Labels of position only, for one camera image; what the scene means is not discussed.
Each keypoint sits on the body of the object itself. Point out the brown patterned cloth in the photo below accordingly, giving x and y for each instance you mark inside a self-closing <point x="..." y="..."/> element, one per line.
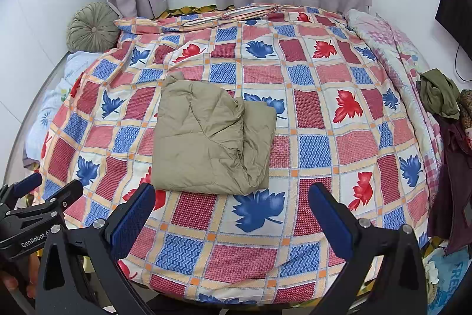
<point x="466" y="108"/>

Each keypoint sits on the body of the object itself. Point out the black screen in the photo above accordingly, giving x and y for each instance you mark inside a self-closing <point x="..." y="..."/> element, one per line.
<point x="457" y="5"/>

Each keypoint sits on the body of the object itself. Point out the round green pleated cushion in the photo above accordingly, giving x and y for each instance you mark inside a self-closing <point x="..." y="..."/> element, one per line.
<point x="92" y="28"/>

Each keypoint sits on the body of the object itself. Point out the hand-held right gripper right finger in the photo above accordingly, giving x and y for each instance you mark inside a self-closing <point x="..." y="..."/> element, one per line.
<point x="328" y="222"/>

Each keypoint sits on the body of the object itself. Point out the dark maroon garment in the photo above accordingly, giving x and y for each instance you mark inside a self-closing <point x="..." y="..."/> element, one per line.
<point x="455" y="160"/>

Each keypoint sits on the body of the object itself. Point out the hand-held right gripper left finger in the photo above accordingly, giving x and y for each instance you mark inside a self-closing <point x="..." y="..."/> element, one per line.
<point x="134" y="222"/>

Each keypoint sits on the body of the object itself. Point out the yellow patterned mat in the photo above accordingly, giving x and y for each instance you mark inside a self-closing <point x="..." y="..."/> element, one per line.
<point x="191" y="9"/>

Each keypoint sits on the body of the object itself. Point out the blue printed plastic bag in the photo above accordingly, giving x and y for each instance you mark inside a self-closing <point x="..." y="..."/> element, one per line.
<point x="457" y="274"/>

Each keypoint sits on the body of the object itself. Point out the person's left hand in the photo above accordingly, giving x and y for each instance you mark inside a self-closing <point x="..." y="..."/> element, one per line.
<point x="11" y="280"/>

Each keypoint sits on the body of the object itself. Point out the leaf print checked bedsheet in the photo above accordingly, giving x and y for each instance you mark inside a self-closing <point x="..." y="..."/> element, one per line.
<point x="313" y="115"/>

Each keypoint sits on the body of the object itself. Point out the pink floral quilt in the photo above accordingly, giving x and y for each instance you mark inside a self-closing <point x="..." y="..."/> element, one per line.
<point x="379" y="38"/>

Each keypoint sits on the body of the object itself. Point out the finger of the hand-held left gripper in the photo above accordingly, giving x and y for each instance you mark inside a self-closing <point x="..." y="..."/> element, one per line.
<point x="25" y="182"/>
<point x="59" y="195"/>

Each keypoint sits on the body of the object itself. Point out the light blue floral pillow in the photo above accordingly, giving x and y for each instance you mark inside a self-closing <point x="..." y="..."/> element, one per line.
<point x="73" y="67"/>

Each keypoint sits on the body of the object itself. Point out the olive green puffer jacket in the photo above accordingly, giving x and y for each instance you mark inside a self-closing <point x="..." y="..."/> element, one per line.
<point x="199" y="138"/>

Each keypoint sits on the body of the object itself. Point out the olive green garment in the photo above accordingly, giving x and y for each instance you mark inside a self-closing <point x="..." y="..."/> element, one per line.
<point x="438" y="90"/>

